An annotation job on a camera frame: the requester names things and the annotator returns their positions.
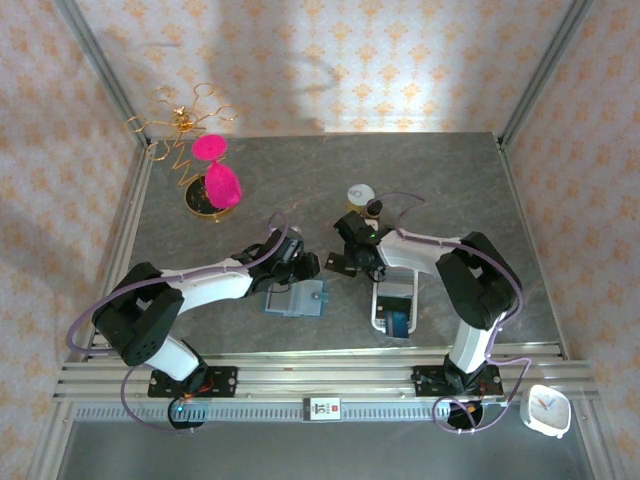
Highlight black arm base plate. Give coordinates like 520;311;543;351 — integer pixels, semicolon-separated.
149;366;239;400
412;366;504;401

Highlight yellow tin can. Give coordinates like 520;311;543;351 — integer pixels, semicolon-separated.
346;183;377;214

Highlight white plastic card basket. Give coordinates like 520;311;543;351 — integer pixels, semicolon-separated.
370;267;420;342

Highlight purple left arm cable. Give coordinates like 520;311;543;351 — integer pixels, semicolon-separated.
67;212;291;435

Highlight black VIP card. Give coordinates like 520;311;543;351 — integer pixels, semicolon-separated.
375;295;414;314

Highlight white alarm clock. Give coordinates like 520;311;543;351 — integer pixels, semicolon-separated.
519;383;573;440

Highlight aluminium frame post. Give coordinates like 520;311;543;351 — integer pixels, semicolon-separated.
52;0;154;149
497;0;596;151

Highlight aluminium table side rail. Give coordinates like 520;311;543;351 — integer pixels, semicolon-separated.
495;133;619;480
92;142;156;336

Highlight blue VIP card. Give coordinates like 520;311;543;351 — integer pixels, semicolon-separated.
382;310;410;339

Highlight blue leather card holder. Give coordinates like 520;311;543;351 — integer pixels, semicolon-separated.
262;278;331;320

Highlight grey slotted cable duct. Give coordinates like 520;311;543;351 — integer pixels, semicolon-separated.
74;401;526;425

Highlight gold wire glass rack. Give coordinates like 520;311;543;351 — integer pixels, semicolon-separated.
124;81;240;225

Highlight white number label tag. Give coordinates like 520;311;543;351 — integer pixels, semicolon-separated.
302;395;343;423

